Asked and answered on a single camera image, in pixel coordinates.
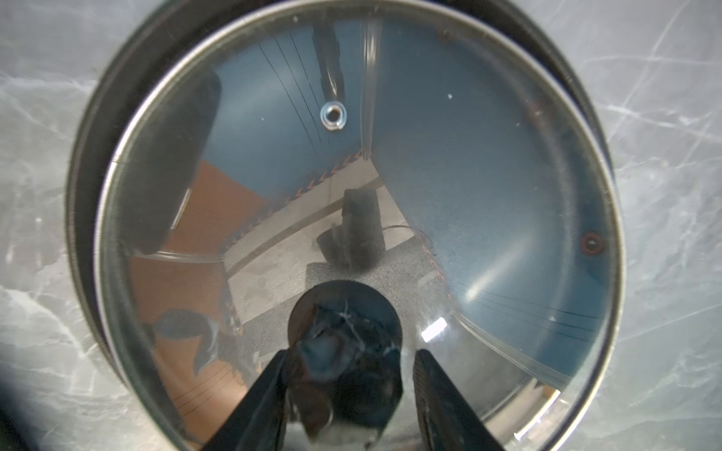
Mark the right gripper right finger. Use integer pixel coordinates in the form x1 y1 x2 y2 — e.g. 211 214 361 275
413 350 504 451

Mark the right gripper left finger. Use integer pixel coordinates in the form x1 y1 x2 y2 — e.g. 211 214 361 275
201 350 288 451

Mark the glass lid of pan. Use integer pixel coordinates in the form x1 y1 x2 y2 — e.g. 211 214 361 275
93 1 624 450

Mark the flat black pan wooden handle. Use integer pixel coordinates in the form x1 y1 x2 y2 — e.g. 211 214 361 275
65 1 612 369

